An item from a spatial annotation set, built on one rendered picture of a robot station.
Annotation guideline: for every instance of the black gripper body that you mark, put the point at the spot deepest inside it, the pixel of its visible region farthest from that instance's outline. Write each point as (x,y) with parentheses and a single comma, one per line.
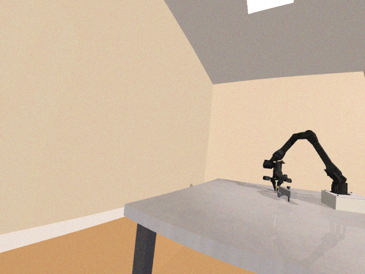
(273,179)

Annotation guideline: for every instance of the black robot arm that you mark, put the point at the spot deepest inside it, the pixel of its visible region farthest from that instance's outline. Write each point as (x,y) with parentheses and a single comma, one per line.
(339,185)

